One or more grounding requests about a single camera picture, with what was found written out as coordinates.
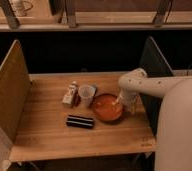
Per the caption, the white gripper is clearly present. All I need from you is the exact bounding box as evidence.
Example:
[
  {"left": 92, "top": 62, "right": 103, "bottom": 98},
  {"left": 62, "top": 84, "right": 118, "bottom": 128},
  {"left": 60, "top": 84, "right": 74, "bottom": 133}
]
[{"left": 115, "top": 90, "right": 138, "bottom": 114}]

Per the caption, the orange ceramic bowl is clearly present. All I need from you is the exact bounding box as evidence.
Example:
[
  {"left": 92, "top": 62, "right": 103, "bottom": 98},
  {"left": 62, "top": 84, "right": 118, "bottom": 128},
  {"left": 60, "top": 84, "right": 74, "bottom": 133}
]
[{"left": 91, "top": 94, "right": 124, "bottom": 122}]

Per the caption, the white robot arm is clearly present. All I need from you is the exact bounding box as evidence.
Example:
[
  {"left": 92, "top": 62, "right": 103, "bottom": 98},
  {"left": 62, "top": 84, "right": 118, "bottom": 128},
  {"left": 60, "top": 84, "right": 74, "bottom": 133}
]
[{"left": 118, "top": 68, "right": 192, "bottom": 171}]

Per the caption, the blue sponge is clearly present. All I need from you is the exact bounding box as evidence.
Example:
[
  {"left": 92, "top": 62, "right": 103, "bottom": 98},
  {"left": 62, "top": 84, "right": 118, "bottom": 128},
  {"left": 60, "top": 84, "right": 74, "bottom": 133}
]
[{"left": 92, "top": 85, "right": 98, "bottom": 94}]

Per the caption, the clear plastic cup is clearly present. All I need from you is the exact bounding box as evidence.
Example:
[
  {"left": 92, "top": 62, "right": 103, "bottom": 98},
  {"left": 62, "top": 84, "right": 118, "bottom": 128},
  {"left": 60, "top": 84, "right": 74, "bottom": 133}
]
[{"left": 78, "top": 85, "right": 95, "bottom": 107}]

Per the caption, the right dark side panel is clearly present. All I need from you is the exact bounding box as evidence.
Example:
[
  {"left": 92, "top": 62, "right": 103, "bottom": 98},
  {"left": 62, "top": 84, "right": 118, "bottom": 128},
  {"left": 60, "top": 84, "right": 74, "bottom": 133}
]
[{"left": 139, "top": 36, "right": 173, "bottom": 135}]

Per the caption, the black rectangular box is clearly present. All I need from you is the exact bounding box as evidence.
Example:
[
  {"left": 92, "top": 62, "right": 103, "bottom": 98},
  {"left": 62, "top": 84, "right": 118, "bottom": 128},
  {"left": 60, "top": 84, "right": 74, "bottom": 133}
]
[{"left": 66, "top": 115, "right": 94, "bottom": 129}]

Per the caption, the left wooden side panel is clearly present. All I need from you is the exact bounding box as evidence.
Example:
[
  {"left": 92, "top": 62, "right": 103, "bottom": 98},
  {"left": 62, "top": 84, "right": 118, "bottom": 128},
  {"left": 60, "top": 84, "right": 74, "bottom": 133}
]
[{"left": 0, "top": 40, "right": 30, "bottom": 144}]

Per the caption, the white bottle on shelf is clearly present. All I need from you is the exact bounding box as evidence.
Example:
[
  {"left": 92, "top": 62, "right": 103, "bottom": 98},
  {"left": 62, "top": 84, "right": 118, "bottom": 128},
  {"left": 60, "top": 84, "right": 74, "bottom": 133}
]
[{"left": 12, "top": 0, "right": 26, "bottom": 17}]

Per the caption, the wooden shelf rail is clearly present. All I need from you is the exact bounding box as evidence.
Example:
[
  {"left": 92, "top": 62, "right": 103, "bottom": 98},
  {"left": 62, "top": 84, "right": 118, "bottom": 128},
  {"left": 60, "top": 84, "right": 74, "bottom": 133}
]
[{"left": 0, "top": 0, "right": 192, "bottom": 33}]

